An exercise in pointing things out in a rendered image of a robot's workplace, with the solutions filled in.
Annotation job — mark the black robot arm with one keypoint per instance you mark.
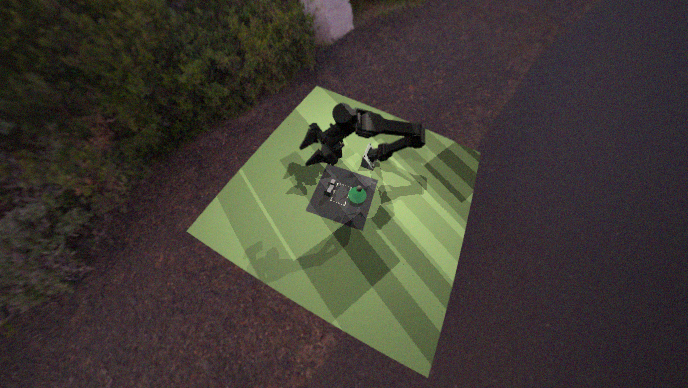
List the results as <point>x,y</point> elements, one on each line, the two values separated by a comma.
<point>370,124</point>

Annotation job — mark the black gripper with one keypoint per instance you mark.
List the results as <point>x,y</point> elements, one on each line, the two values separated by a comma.
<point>328,139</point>

